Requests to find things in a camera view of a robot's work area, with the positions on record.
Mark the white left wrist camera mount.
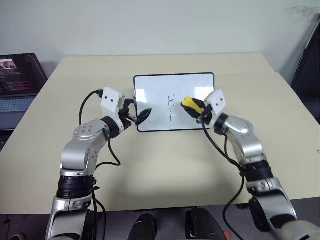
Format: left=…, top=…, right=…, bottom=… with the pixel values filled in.
left=100, top=87, right=126, bottom=119

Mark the yellow and black eraser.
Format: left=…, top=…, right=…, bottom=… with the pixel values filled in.
left=180, top=96, right=204, bottom=115

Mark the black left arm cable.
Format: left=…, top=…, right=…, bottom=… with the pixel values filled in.
left=79, top=88, right=122, bottom=168

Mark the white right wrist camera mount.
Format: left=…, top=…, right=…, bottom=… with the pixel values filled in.
left=204, top=89, right=229, bottom=129

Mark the dark rounded shape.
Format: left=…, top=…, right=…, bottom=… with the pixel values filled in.
left=184, top=207, right=226, bottom=240
left=127, top=212, right=159, bottom=240

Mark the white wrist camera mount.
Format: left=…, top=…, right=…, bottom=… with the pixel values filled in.
left=100, top=87, right=126, bottom=119
left=204, top=89, right=229, bottom=129

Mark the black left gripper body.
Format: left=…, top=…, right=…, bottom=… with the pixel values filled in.
left=119, top=98, right=138, bottom=132

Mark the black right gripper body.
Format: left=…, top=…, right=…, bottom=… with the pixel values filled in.
left=196, top=104, right=214, bottom=125

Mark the small black-framed whiteboard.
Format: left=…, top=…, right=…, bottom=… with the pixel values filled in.
left=133, top=72, right=216, bottom=133

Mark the open grey laptop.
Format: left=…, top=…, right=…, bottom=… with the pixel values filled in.
left=0, top=52, right=49, bottom=131

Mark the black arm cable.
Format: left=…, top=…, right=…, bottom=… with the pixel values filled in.
left=79, top=88, right=122, bottom=168
left=198, top=118, right=247, bottom=237

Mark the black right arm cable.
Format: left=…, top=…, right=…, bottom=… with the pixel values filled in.
left=198, top=118, right=247, bottom=237

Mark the thin black body cable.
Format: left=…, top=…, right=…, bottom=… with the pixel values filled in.
left=91, top=184, right=108, bottom=240

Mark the black upright panel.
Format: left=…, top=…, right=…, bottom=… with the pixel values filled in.
left=290, top=18, right=320, bottom=94

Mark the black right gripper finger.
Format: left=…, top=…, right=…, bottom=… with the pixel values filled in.
left=191, top=98, right=208, bottom=112
left=183, top=107, right=202, bottom=121

